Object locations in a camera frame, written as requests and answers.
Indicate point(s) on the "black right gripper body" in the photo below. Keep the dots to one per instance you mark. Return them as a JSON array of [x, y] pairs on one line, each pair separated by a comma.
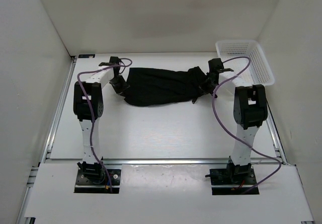
[[207, 84]]

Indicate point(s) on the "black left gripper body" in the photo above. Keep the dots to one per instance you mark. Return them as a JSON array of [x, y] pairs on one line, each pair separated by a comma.
[[119, 84]]

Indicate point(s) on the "black shorts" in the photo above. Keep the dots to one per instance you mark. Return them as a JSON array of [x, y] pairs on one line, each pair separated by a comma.
[[152, 86]]

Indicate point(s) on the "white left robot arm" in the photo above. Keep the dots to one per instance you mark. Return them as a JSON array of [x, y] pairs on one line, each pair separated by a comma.
[[88, 106]]

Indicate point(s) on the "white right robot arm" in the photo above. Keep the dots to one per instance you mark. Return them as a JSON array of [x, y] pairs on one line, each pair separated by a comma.
[[249, 111]]

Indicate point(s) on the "white plastic basket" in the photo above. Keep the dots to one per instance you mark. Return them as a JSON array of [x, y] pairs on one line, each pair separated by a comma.
[[238, 54]]

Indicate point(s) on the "aluminium left rail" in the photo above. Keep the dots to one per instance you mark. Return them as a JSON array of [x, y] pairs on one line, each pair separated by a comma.
[[57, 115]]

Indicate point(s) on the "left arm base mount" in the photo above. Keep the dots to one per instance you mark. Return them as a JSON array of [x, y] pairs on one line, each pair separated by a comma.
[[93, 179]]

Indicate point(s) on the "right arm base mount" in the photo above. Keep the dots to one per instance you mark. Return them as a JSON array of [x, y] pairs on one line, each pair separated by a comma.
[[233, 180]]

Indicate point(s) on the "aluminium front rail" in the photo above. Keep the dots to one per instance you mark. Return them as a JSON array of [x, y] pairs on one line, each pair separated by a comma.
[[220, 161]]

